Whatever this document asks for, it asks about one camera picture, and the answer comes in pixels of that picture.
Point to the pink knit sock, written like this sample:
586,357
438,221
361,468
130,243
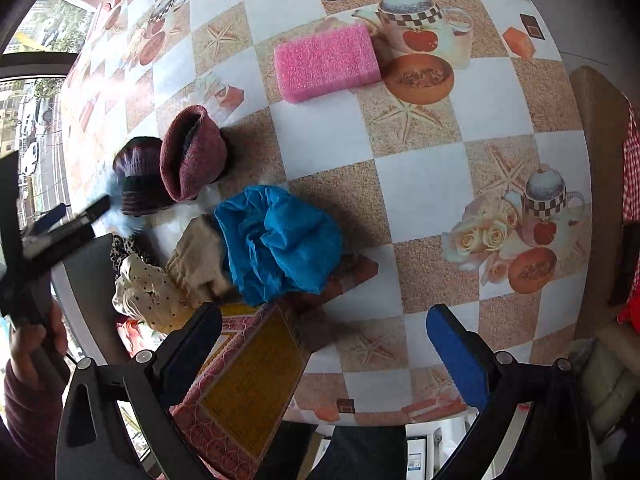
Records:
200,160

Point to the dark striped knit sock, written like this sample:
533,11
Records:
137,180

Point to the red checkered cloth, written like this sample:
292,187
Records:
632,185

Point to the person's left hand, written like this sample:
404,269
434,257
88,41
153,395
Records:
27,350

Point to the white fluffy pompom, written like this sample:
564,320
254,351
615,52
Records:
120,205

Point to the printed checkered tablecloth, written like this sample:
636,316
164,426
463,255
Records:
430,170

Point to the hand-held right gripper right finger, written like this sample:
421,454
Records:
457,355

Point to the beige sock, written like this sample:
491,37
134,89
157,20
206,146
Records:
197,255

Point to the blue cloth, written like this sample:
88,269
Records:
277,245

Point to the cream polka dot scrunchie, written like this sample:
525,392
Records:
150,295

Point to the dark cloth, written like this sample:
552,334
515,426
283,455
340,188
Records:
370,452

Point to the person's left forearm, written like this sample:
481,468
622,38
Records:
27,420

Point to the tan wooden chair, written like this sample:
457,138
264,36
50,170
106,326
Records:
597,160

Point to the leopard print scrunchie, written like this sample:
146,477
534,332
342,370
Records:
122,252

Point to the pink sponge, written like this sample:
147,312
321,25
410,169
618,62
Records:
325,62

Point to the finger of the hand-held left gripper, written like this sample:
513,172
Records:
50,216
75,225

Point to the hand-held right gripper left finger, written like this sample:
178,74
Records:
200,335

